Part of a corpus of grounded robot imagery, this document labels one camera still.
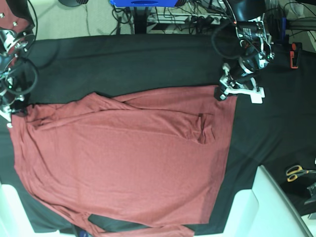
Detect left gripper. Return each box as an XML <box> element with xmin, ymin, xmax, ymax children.
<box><xmin>214</xmin><ymin>21</ymin><xmax>275</xmax><ymax>104</ymax></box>

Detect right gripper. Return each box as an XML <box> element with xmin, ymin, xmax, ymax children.
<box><xmin>0</xmin><ymin>59</ymin><xmax>26</xmax><ymax>128</ymax></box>

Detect red long-sleeve shirt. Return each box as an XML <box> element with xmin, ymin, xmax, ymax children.
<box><xmin>9</xmin><ymin>86</ymin><xmax>237</xmax><ymax>237</ymax></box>

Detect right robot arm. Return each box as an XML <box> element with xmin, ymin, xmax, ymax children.
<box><xmin>0</xmin><ymin>0</ymin><xmax>39</xmax><ymax>128</ymax></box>

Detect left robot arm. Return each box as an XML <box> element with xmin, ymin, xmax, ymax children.
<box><xmin>211</xmin><ymin>0</ymin><xmax>275</xmax><ymax>104</ymax></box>

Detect red and black clamp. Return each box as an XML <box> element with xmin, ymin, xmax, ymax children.
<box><xmin>290</xmin><ymin>42</ymin><xmax>302</xmax><ymax>69</ymax></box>

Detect blue clamp at right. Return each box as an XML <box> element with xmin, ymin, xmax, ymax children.
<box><xmin>276</xmin><ymin>17</ymin><xmax>286</xmax><ymax>44</ymax></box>

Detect blue clamp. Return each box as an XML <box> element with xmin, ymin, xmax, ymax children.
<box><xmin>73</xmin><ymin>226</ymin><xmax>92</xmax><ymax>237</ymax></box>
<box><xmin>276</xmin><ymin>17</ymin><xmax>286</xmax><ymax>44</ymax></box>

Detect white power strip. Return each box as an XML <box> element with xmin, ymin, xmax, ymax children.
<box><xmin>147</xmin><ymin>12</ymin><xmax>223</xmax><ymax>25</ymax></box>

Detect blue clamp at bottom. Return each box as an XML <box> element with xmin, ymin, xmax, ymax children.
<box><xmin>73</xmin><ymin>226</ymin><xmax>92</xmax><ymax>237</ymax></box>

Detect blue plastic box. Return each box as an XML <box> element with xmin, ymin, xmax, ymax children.
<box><xmin>109</xmin><ymin>0</ymin><xmax>177</xmax><ymax>7</ymax></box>

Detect yellow-handled scissors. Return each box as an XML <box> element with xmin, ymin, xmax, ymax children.
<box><xmin>285</xmin><ymin>165</ymin><xmax>316</xmax><ymax>182</ymax></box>

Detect white table frame right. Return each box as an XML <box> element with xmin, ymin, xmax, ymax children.
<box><xmin>222</xmin><ymin>165</ymin><xmax>314</xmax><ymax>237</ymax></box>

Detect black stand post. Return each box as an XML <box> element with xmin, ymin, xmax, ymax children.
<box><xmin>133</xmin><ymin>7</ymin><xmax>149</xmax><ymax>34</ymax></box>

